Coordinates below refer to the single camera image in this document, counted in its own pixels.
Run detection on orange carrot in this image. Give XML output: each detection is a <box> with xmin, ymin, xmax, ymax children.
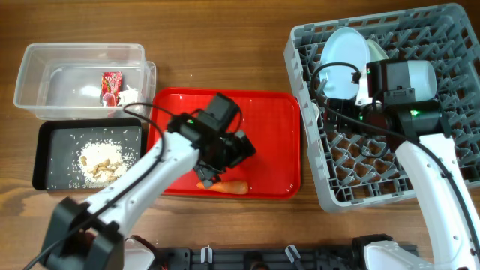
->
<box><xmin>196</xmin><ymin>181</ymin><xmax>249</xmax><ymax>195</ymax></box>

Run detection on light blue plate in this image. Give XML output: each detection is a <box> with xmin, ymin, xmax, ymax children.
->
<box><xmin>317</xmin><ymin>27</ymin><xmax>371</xmax><ymax>100</ymax></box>

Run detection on green bowl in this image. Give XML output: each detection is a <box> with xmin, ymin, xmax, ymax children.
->
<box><xmin>367</xmin><ymin>39</ymin><xmax>389</xmax><ymax>62</ymax></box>

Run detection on rice and food scraps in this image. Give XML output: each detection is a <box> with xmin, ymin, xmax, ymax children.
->
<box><xmin>46</xmin><ymin>129</ymin><xmax>142</xmax><ymax>189</ymax></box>

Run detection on white tissue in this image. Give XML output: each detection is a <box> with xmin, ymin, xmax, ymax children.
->
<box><xmin>118</xmin><ymin>85</ymin><xmax>139</xmax><ymax>107</ymax></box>

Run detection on red snack wrapper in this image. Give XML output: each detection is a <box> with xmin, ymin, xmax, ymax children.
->
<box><xmin>100</xmin><ymin>71</ymin><xmax>122</xmax><ymax>107</ymax></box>

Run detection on white plastic spoon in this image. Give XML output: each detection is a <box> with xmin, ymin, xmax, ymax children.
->
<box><xmin>312</xmin><ymin>103</ymin><xmax>320</xmax><ymax>121</ymax></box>

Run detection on light blue bowl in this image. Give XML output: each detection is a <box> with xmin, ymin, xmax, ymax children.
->
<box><xmin>406</xmin><ymin>60</ymin><xmax>437</xmax><ymax>101</ymax></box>

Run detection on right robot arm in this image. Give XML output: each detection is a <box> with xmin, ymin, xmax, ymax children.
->
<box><xmin>315</xmin><ymin>59</ymin><xmax>479</xmax><ymax>269</ymax></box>

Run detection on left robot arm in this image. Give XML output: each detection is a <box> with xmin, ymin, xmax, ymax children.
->
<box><xmin>26</xmin><ymin>93</ymin><xmax>256</xmax><ymax>269</ymax></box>

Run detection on grey dishwasher rack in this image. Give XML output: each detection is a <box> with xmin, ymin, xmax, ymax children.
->
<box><xmin>283</xmin><ymin>3</ymin><xmax>479</xmax><ymax>212</ymax></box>

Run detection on black food waste tray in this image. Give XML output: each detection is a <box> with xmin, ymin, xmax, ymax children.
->
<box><xmin>31</xmin><ymin>118</ymin><xmax>146</xmax><ymax>191</ymax></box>

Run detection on clear plastic waste bin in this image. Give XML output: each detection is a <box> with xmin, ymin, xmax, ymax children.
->
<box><xmin>13</xmin><ymin>43</ymin><xmax>157</xmax><ymax>120</ymax></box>

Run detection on red serving tray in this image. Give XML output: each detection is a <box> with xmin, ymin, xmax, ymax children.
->
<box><xmin>153</xmin><ymin>87</ymin><xmax>302</xmax><ymax>200</ymax></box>

